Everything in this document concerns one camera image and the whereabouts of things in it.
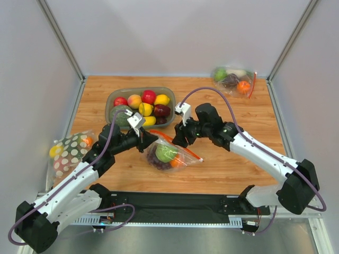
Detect fake orange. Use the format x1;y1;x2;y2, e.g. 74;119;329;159
170;153;182;168

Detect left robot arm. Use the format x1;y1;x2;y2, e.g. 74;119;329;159
11;123;158;253

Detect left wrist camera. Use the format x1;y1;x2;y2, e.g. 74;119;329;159
126;110;146;137

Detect fake yellow pepper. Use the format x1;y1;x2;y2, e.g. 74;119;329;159
138;103;154;116

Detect fake yellow banana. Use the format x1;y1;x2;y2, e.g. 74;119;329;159
143;116;156;126

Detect fake green melon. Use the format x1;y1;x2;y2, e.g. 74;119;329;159
109;105;132;128

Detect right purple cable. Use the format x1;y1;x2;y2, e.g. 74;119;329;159
180;87;327;236

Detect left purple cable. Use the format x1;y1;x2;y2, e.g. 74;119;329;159
7;110;136;246

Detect fake green cabbage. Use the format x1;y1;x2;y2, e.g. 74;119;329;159
156;144;178;162

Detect left zip bag with food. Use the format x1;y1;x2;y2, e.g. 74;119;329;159
48;130;97;178

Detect fake peach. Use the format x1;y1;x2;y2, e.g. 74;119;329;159
127;94;142;110

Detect fake red pomegranate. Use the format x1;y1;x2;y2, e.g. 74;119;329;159
141;90;157;105

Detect far zip bag with food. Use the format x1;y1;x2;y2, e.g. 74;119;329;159
211;66;257;98

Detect purple cable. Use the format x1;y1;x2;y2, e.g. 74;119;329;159
180;87;327;236
7;110;136;246

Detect fake dark plum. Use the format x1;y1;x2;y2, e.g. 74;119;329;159
156;117;167;125

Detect white slotted cable duct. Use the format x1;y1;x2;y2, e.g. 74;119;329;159
71;214;259;229

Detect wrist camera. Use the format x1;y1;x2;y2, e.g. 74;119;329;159
175;102;191;126
126;110;146;137

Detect clear zip bag orange seal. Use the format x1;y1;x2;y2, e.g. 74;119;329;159
144;130;203;173

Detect zip bag with food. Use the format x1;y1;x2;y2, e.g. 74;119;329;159
211;66;257;98
48;130;97;178

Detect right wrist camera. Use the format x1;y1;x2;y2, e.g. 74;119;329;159
175;102;191;126

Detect fake dark red apple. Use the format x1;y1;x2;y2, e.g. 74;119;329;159
154;104;171;117

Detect fake yellow lemon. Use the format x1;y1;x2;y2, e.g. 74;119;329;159
154;94;170;106

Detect fake purple grapes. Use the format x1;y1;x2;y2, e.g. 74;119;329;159
146;147;172;171

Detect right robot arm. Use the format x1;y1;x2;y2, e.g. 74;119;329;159
172;103;319;215

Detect grey plastic fruit bowl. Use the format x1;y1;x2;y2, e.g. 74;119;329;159
105;87;176;129

